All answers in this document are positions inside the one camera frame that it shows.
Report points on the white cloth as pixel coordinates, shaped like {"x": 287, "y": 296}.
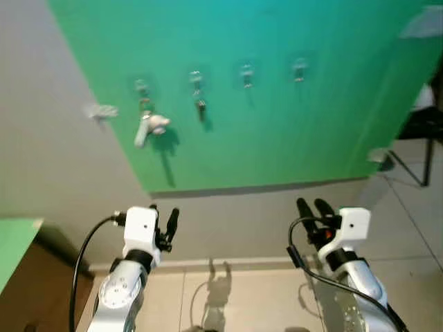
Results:
{"x": 423, "y": 100}

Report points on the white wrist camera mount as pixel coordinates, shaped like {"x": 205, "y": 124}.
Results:
{"x": 354, "y": 225}
{"x": 140, "y": 232}

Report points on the green wall board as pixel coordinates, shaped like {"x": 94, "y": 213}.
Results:
{"x": 277, "y": 131}

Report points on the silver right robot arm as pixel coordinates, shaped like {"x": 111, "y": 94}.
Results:
{"x": 360, "y": 283}

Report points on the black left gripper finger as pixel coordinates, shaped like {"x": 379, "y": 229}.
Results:
{"x": 172, "y": 223}
{"x": 154, "y": 213}

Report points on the black metal chair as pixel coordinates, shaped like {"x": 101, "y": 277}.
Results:
{"x": 421, "y": 128}

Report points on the small dark key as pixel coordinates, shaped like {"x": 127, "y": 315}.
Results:
{"x": 201, "y": 107}

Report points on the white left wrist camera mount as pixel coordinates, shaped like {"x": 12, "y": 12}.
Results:
{"x": 140, "y": 232}

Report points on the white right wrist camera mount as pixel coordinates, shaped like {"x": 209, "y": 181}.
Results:
{"x": 354, "y": 225}

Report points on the green table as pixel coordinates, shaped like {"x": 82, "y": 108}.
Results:
{"x": 14, "y": 249}

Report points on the keys with white fob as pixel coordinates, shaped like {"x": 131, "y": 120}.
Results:
{"x": 143, "y": 131}

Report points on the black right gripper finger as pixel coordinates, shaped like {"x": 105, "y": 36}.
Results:
{"x": 304, "y": 209}
{"x": 324, "y": 208}

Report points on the large white tape piece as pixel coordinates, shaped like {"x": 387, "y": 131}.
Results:
{"x": 426, "y": 22}

